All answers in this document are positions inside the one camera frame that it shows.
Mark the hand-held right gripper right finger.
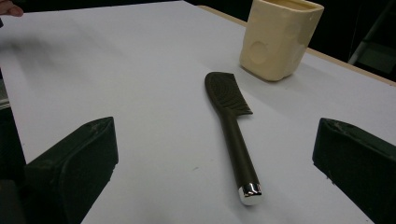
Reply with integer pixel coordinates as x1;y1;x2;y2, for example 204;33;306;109
312;118;396;224

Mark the dark brown comb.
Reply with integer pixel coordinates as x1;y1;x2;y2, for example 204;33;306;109
204;71;262;206

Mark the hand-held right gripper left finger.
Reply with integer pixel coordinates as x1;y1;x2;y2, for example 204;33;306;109
24;117;120;224

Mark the white table sheet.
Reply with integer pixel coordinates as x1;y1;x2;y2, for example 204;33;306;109
0;0;396;224

